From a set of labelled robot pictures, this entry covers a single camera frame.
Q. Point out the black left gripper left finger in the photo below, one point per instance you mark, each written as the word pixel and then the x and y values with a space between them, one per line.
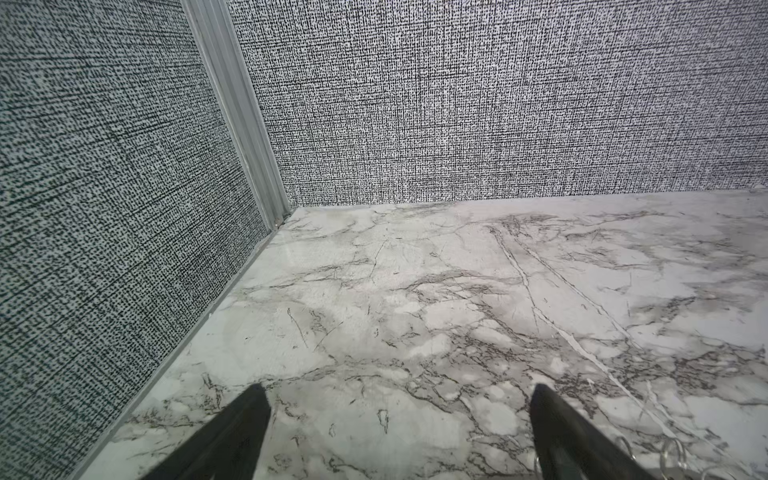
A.
pixel 227 447

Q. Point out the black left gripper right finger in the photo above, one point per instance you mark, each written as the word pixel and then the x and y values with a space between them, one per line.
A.
pixel 570 447

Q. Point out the silver keyring with rings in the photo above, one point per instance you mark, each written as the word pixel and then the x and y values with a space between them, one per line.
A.
pixel 672 461

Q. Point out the aluminium corner post left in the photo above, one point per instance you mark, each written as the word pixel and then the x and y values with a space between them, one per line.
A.
pixel 214 33

